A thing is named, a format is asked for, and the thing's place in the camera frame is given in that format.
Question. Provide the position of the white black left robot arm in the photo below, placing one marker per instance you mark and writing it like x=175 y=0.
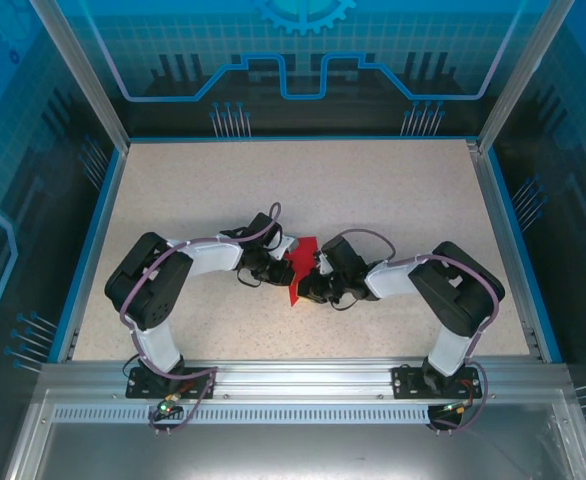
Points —
x=148 y=285

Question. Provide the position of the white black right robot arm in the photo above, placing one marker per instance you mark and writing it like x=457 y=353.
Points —
x=453 y=295

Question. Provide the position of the steel sheet tray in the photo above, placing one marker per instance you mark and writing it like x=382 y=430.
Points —
x=298 y=450

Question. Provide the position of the blue table edge strip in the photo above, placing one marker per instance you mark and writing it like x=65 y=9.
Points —
x=523 y=252
x=89 y=250

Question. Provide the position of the aluminium mounting rail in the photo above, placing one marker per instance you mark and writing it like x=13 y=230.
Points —
x=298 y=380

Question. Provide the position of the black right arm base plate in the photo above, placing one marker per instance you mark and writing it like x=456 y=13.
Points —
x=408 y=382

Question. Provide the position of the aluminium side rail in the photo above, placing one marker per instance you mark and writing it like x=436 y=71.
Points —
x=507 y=250

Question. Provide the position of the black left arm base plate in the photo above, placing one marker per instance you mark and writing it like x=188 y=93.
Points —
x=140 y=387

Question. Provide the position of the aluminium frame post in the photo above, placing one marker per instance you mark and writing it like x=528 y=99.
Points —
x=518 y=85
x=88 y=85

